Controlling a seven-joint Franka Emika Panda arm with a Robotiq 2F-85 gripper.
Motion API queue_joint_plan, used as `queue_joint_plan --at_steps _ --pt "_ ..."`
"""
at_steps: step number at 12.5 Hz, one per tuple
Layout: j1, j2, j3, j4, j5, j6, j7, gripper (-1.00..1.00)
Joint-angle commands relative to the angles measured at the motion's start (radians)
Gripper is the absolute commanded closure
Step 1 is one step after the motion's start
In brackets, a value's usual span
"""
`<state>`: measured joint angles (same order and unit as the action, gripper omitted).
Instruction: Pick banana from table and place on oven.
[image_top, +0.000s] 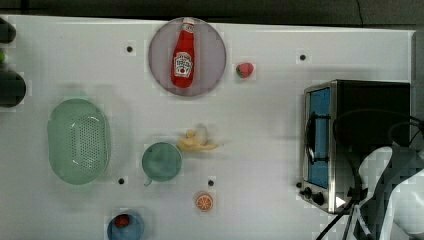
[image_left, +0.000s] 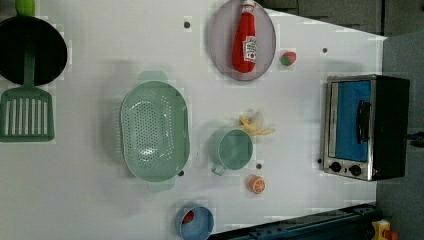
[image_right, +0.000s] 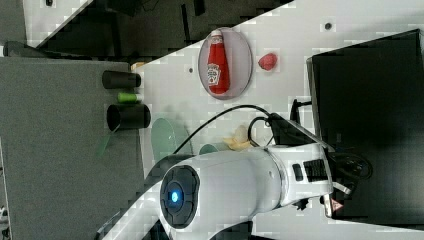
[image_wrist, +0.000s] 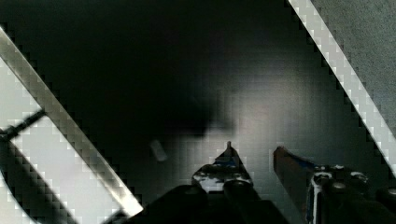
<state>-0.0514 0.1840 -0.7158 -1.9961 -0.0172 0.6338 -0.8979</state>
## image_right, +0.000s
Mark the grey round plate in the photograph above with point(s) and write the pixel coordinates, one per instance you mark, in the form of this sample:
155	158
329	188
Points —
239	59

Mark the green cup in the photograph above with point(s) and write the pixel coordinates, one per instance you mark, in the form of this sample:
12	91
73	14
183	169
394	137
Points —
213	147

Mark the peeled toy banana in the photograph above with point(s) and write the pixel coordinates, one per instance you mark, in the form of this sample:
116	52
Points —
239	141

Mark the black cylinder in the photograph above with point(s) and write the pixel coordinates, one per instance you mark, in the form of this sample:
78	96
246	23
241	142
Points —
128	116
120	80

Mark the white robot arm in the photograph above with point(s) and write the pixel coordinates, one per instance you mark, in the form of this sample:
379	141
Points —
216	195

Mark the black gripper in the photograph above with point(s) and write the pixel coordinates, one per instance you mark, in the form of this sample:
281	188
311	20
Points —
348	169

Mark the red ketchup bottle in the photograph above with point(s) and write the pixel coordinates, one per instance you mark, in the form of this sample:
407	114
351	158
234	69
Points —
217	65

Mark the green small bottle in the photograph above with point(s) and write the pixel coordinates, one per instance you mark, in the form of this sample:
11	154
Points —
127	98

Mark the green perforated colander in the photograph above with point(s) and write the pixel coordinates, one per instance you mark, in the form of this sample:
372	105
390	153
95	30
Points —
167	135

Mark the black cylinder upper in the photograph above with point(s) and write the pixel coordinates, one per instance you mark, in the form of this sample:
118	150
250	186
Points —
120	80

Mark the black cylinder lower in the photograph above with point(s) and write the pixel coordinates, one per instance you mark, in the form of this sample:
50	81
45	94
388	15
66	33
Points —
128	116

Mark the red toy strawberry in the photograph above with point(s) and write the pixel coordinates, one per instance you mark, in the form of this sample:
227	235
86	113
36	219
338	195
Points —
268	61

